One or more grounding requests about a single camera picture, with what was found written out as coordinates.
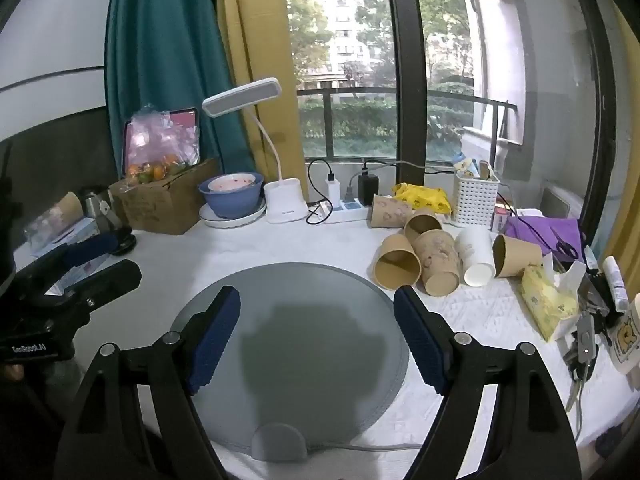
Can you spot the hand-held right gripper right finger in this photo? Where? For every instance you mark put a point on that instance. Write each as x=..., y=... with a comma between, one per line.
x=421, y=342

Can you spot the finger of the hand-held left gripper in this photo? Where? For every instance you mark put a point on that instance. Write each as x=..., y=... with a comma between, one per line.
x=92, y=249
x=107, y=277

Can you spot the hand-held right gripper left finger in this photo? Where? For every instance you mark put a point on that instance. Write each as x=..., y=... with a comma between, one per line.
x=214, y=342

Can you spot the brown paper cup in wrap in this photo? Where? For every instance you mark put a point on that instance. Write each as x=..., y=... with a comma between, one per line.
x=65, y=209

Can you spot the printed brown paper cup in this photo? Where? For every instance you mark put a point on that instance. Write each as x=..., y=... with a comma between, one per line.
x=437, y=262
x=390, y=210

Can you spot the plain brown paper cup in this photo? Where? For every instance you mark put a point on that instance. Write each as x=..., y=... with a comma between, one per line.
x=397, y=260
x=422, y=225
x=517, y=256

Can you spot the white paper cup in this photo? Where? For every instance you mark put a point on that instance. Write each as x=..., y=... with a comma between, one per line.
x=475, y=255

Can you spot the white cup with bear print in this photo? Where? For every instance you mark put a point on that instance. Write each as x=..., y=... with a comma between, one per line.
x=625, y=340

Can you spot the blue box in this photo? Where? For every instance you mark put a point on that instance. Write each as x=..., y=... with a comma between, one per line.
x=75, y=255

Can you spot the metal mug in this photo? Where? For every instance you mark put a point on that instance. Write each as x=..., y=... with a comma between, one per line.
x=97, y=207

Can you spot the cardboard box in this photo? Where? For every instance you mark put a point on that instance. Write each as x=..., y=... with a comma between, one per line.
x=160, y=205

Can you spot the round grey mat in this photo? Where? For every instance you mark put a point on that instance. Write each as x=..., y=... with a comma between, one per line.
x=300, y=320

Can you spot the plastic bag of fruit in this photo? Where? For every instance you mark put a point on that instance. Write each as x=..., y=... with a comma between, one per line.
x=160, y=145

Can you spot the white plate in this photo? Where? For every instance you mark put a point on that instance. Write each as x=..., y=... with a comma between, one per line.
x=250, y=216

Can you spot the yellow tissue packet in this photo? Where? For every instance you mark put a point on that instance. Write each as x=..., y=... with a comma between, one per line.
x=547, y=300

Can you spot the blue bowl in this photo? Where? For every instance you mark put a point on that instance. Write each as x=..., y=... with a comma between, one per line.
x=231, y=202

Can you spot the yellow plastic bag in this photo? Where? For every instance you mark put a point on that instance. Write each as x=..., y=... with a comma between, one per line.
x=422, y=197

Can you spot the white power strip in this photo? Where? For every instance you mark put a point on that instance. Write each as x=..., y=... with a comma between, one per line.
x=345, y=212

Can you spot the white plastic basket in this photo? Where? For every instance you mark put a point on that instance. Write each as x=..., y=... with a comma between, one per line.
x=475, y=200

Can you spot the pink bowl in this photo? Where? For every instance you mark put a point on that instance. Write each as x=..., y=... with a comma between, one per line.
x=231, y=183

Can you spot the white desk lamp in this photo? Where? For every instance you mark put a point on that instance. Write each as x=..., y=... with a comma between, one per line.
x=286, y=200

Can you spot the purple cloth bag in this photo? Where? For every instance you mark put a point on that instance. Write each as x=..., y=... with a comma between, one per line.
x=537, y=232

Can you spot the black charger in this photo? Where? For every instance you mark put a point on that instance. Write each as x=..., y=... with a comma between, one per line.
x=369, y=187

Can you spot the black scissors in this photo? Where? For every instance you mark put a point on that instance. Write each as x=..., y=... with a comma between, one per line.
x=565, y=247

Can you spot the white charger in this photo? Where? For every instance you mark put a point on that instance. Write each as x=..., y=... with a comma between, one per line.
x=333, y=188

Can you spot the white bottle with blue cap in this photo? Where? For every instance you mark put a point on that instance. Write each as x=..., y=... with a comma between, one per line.
x=462, y=164

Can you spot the white tube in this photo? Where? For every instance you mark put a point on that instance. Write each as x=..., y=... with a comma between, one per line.
x=616, y=280

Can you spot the teal curtain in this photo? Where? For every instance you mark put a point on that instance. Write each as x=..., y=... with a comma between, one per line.
x=165, y=50

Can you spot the black balcony railing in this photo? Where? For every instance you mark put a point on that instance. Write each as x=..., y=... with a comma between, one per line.
x=360, y=110

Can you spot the yellow curtain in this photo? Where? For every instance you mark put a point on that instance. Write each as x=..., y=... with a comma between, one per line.
x=255, y=60

